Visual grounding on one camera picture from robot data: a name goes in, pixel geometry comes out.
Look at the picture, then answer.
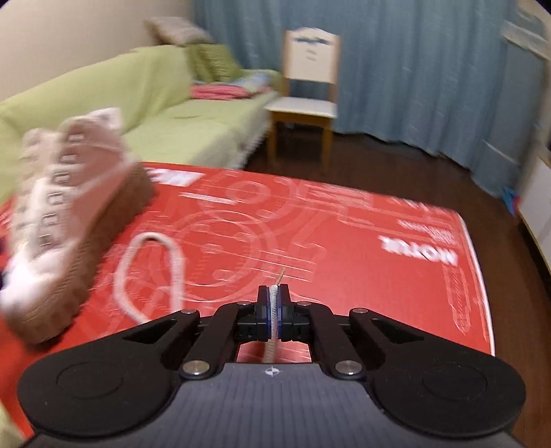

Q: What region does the blue and red toy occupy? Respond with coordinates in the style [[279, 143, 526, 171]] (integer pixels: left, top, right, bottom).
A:
[[501, 187, 523, 214]]

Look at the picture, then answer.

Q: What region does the pastel folded blanket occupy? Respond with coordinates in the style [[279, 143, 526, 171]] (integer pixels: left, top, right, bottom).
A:
[[235, 71, 280, 93]]

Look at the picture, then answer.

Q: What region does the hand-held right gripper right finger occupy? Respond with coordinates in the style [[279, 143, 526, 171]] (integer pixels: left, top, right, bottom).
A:
[[279, 286, 425, 380]]

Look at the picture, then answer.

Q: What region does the white high-top shoe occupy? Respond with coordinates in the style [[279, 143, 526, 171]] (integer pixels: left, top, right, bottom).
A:
[[0, 108, 156, 345]]

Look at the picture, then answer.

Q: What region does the white cabinet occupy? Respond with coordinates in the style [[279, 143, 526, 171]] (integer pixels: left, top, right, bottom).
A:
[[517, 146, 551, 259]]

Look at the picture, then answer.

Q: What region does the pink folded cloth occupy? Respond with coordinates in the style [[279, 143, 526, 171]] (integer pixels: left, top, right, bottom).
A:
[[191, 83, 250, 101]]

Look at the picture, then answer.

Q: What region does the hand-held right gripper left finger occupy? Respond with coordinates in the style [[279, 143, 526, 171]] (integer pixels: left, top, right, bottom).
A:
[[123, 286, 271, 380]]

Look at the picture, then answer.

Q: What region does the white shoelace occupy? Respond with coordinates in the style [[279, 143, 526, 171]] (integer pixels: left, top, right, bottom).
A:
[[113, 232, 287, 367]]

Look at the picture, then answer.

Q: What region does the green chevron pillow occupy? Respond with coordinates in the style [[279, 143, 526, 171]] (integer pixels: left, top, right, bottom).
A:
[[185, 45, 208, 82], [202, 43, 242, 82]]

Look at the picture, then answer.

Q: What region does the wooden chair with white seat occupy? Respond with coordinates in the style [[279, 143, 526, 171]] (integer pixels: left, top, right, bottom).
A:
[[264, 27, 342, 171]]

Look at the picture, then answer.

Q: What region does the blue curtain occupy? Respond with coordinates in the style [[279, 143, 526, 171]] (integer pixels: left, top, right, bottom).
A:
[[191, 0, 551, 199]]

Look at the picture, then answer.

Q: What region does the green covered sofa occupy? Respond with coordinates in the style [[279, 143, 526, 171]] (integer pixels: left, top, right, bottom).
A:
[[0, 45, 285, 203]]

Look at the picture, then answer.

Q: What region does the red printed board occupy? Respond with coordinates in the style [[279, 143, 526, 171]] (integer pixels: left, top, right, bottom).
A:
[[0, 161, 496, 436]]

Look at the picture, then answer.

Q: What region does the grey patterned pillow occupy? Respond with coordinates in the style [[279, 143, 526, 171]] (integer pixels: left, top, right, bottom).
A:
[[144, 16, 214, 46]]

